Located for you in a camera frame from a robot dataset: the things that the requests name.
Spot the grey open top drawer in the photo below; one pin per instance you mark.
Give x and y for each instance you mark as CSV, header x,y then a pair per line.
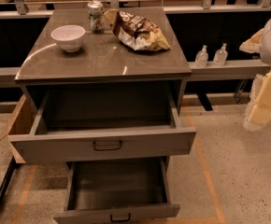
x,y
106,144

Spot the clear sanitizer bottle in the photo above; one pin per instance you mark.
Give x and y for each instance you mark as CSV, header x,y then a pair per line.
x,y
221,55
201,57

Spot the cardboard box left of cabinet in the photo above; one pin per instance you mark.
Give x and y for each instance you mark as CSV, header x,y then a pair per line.
x,y
19,124

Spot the white bowl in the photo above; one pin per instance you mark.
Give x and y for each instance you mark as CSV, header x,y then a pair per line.
x,y
68,37

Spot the grey drawer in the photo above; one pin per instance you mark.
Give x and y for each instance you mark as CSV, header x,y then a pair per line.
x,y
106,144
117,192

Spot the right clear sanitizer bottle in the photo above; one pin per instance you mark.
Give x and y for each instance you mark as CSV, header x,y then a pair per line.
x,y
221,55

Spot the brown white chip bag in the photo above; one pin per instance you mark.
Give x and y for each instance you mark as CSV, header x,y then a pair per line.
x,y
136,32

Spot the padded gripper body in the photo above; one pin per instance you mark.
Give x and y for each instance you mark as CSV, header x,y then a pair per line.
x,y
258,113

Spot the grey drawer cabinet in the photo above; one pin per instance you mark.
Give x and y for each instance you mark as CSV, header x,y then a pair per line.
x,y
103,57

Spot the left clear sanitizer bottle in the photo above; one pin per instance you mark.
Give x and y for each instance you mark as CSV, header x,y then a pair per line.
x,y
201,57

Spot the green white soda can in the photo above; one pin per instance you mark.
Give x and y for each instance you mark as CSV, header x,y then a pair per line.
x,y
95,9

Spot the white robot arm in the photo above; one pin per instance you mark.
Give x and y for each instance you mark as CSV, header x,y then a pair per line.
x,y
260,43

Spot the grey metal rail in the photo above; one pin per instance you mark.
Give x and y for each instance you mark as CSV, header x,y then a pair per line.
x,y
236,69

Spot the grey bottom drawer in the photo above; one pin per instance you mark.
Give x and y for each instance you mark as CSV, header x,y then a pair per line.
x,y
117,192

